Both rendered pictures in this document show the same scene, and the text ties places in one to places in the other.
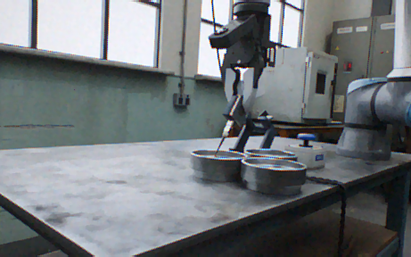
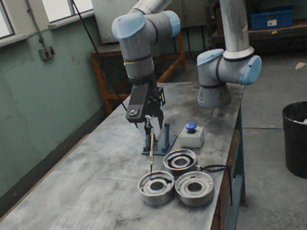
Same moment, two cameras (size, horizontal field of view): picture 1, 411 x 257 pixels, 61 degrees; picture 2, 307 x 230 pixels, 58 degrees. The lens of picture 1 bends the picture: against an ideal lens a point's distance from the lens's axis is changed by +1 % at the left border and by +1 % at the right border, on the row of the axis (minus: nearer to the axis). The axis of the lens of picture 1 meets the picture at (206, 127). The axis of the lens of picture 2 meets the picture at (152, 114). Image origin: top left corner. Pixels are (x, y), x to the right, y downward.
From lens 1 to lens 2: 44 cm
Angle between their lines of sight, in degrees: 26
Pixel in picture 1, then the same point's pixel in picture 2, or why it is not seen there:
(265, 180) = (197, 203)
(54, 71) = not seen: outside the picture
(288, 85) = (127, 9)
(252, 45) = (153, 104)
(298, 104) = not seen: hidden behind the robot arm
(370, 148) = (220, 99)
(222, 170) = (166, 198)
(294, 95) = not seen: hidden behind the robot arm
